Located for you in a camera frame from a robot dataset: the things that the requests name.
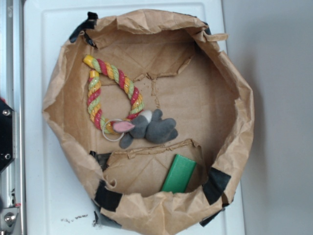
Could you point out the gray plush bunny toy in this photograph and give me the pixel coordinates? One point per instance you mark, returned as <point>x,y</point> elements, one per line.
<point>149,125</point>

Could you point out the brown paper bag bin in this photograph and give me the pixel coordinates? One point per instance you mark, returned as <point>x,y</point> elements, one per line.
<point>176,63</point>

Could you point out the green rectangular block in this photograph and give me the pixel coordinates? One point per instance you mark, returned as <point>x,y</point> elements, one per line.
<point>179,174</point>

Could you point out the white plastic tray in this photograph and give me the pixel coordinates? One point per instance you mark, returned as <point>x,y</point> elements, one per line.
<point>56,201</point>

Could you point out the multicolor braided rope toy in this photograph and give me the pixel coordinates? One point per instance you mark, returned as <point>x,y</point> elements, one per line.
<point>94,90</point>

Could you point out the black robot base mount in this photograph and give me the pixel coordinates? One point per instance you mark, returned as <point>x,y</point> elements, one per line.
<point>6,135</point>

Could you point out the aluminum frame rail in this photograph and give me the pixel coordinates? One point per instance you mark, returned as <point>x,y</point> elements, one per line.
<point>12,180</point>

